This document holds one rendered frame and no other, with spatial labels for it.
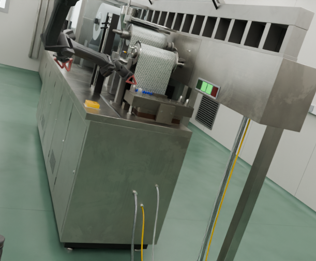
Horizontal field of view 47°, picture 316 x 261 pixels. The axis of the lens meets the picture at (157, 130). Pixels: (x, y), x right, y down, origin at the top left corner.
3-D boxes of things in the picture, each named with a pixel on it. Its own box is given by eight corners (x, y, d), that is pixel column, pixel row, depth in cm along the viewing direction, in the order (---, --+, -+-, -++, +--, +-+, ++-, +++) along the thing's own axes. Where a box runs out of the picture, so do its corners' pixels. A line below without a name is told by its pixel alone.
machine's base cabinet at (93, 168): (33, 123, 433) (47, 53, 412) (85, 131, 460) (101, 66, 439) (55, 257, 212) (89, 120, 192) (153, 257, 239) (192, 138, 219)
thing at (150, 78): (129, 91, 222) (137, 62, 218) (163, 98, 232) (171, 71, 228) (129, 91, 222) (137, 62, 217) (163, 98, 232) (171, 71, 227)
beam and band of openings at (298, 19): (110, 17, 423) (115, -3, 417) (117, 19, 426) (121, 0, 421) (282, 57, 153) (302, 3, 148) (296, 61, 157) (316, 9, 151)
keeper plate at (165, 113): (154, 120, 213) (159, 102, 210) (169, 123, 217) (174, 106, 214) (155, 121, 210) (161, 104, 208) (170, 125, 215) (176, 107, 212)
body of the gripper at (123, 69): (125, 81, 214) (117, 73, 210) (121, 77, 223) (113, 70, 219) (133, 73, 214) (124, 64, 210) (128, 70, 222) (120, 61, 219)
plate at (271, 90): (102, 42, 430) (108, 16, 423) (123, 47, 441) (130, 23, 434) (255, 122, 159) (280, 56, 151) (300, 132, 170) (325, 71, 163)
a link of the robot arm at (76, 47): (67, 48, 169) (60, 29, 171) (58, 55, 171) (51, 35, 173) (117, 69, 207) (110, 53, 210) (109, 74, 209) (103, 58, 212)
